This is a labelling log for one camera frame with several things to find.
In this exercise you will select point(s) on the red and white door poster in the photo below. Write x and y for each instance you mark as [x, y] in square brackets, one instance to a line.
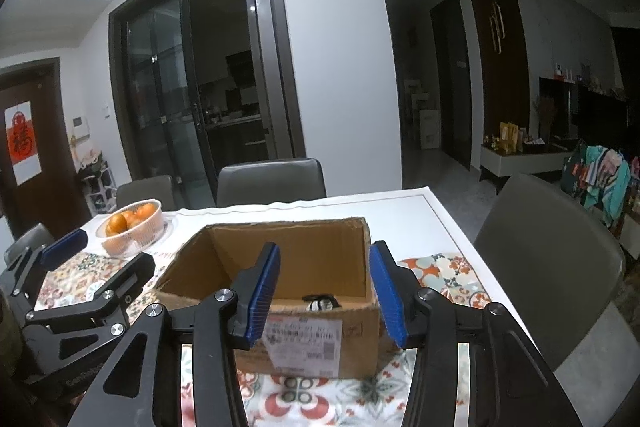
[21, 142]

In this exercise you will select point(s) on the dark sliding glass door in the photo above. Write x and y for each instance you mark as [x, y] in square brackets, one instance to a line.
[160, 82]

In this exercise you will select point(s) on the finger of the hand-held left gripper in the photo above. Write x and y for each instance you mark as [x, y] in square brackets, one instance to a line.
[62, 249]
[132, 274]

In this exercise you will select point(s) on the silver refrigerator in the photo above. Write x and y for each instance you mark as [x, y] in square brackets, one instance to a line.
[265, 77]

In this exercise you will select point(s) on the dark wardrobe door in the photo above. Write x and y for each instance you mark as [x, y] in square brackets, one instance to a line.
[500, 77]

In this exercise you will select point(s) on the colourful hanging clothes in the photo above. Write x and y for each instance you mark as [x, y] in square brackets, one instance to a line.
[600, 179]

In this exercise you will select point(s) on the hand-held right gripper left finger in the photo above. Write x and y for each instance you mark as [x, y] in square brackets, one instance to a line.
[260, 297]

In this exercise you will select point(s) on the orange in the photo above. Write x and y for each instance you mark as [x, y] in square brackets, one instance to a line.
[116, 224]
[132, 217]
[147, 210]

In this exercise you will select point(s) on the brown cardboard box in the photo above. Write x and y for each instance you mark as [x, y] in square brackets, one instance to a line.
[310, 252]

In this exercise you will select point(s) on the white floor box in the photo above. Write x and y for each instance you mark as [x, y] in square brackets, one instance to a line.
[429, 129]

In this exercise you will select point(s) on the grey dining chair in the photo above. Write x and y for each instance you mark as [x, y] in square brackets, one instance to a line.
[30, 239]
[270, 184]
[545, 257]
[145, 194]

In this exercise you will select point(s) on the black and white patterned pouch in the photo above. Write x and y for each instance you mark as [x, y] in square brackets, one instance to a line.
[320, 303]

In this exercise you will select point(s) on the yellow boxes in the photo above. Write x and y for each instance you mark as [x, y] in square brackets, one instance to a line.
[511, 137]

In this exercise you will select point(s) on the dark hallway door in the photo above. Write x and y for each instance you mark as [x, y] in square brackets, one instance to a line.
[450, 82]

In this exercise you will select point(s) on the white television cabinet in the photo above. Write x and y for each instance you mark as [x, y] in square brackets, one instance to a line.
[525, 167]

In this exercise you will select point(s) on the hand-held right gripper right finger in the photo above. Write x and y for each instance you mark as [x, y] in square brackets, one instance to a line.
[390, 297]

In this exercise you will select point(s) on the small storage rack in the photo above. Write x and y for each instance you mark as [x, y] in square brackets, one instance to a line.
[95, 187]

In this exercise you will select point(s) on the white plastic fruit basket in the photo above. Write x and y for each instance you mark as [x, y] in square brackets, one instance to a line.
[140, 239]

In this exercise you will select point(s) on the black television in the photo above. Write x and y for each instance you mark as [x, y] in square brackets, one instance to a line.
[595, 112]

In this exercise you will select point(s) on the brown wooden door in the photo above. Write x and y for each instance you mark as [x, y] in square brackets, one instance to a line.
[55, 167]

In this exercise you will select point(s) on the white wall intercom panel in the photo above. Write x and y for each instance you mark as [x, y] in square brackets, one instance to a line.
[80, 127]

